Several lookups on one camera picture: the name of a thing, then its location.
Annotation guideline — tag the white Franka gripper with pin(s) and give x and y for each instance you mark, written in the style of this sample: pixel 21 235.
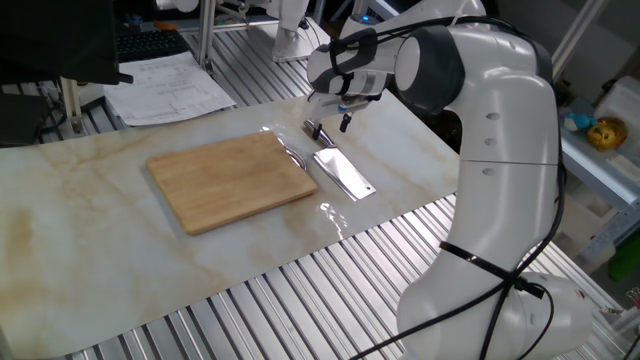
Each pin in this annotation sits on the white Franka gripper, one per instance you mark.
pixel 325 106

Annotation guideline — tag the steel cleaver knife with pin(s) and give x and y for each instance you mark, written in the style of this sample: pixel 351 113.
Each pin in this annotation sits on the steel cleaver knife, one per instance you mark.
pixel 342 172

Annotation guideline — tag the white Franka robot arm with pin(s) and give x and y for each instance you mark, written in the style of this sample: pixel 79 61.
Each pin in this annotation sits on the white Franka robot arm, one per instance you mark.
pixel 500 150

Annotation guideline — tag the wooden cutting board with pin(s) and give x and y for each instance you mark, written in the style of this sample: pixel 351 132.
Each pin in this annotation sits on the wooden cutting board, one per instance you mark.
pixel 225 180

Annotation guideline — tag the white stand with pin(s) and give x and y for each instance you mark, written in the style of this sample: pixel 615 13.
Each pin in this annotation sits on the white stand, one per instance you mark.
pixel 290 42

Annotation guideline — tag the printed paper sheets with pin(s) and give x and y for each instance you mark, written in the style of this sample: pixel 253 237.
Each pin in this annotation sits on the printed paper sheets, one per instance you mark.
pixel 167 90

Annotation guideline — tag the orange small object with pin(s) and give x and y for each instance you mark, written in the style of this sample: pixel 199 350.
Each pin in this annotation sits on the orange small object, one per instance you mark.
pixel 165 25

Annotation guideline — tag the black keyboard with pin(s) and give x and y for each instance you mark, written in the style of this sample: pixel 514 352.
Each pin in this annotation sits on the black keyboard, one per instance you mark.
pixel 150 45

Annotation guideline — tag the blue toy figure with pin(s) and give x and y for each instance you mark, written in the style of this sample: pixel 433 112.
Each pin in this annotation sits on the blue toy figure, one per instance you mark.
pixel 580 121

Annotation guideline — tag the marble pattern table mat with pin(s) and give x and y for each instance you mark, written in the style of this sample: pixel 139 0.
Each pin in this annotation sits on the marble pattern table mat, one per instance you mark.
pixel 100 225

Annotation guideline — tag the grey metal shelf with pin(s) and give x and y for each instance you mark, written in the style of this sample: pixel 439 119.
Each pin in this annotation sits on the grey metal shelf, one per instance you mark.
pixel 600 175

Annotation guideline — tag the yellow toy figure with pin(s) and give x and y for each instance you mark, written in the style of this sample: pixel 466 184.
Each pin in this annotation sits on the yellow toy figure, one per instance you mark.
pixel 607 134

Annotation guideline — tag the black monitor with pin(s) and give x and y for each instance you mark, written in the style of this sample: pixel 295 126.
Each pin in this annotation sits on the black monitor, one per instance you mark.
pixel 55 40

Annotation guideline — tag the black box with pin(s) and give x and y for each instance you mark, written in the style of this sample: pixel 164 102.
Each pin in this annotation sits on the black box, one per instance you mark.
pixel 20 120

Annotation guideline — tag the green box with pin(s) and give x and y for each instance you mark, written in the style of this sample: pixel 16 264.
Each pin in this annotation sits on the green box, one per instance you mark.
pixel 625 262

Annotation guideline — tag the silver gripper-mounted camera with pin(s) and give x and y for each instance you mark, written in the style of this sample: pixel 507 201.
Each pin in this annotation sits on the silver gripper-mounted camera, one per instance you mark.
pixel 357 102

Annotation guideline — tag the aluminium frame post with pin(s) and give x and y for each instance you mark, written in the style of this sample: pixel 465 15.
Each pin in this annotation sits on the aluminium frame post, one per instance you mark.
pixel 206 35

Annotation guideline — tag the slanted aluminium profile post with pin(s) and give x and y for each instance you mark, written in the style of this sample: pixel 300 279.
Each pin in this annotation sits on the slanted aluminium profile post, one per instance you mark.
pixel 575 40

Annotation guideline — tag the short aluminium profile post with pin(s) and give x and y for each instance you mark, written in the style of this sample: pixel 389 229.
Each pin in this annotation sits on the short aluminium profile post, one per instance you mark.
pixel 71 105

